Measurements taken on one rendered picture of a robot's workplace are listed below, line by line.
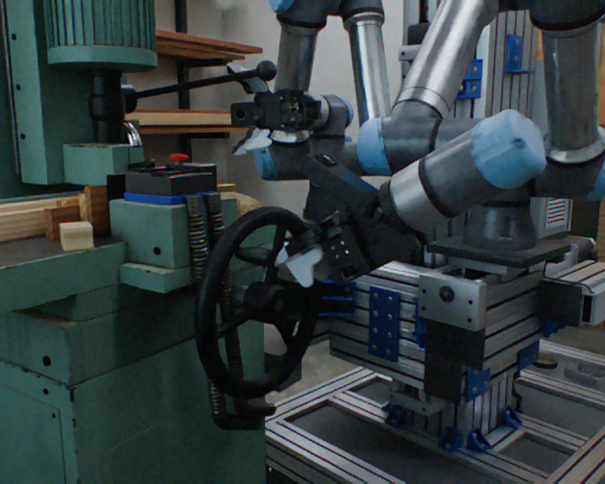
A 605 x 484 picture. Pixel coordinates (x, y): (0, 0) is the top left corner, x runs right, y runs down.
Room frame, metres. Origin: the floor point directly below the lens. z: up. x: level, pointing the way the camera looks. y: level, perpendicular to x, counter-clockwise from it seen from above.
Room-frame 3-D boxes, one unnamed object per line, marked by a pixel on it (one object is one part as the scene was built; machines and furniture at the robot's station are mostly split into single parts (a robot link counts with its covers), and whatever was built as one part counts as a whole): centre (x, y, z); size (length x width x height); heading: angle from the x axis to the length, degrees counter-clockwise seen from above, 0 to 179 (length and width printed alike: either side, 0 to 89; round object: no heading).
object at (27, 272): (0.97, 0.27, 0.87); 0.61 x 0.30 x 0.06; 146
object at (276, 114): (1.17, 0.03, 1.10); 0.12 x 0.09 x 0.08; 146
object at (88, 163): (1.08, 0.35, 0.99); 0.14 x 0.07 x 0.09; 56
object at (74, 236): (0.84, 0.32, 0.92); 0.05 x 0.04 x 0.03; 27
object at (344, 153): (1.31, -0.07, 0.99); 0.11 x 0.08 x 0.11; 110
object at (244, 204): (1.19, 0.14, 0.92); 0.14 x 0.09 x 0.04; 56
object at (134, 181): (0.93, 0.19, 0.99); 0.13 x 0.11 x 0.06; 146
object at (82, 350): (1.13, 0.44, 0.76); 0.57 x 0.45 x 0.09; 56
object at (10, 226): (1.10, 0.31, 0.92); 0.55 x 0.02 x 0.04; 146
